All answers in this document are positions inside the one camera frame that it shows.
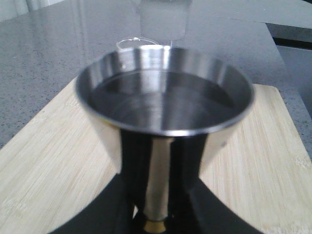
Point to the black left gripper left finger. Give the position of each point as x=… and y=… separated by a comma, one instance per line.
x=118, y=209

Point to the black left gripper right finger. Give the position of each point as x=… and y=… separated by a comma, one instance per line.
x=192, y=207

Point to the steel double jigger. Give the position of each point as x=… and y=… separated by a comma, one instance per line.
x=163, y=92

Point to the glass measuring beaker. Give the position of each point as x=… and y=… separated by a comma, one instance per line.
x=134, y=42

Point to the wooden cutting board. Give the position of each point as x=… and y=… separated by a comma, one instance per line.
x=55, y=166

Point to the grey cabinet front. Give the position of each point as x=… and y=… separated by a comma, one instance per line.
x=295, y=47

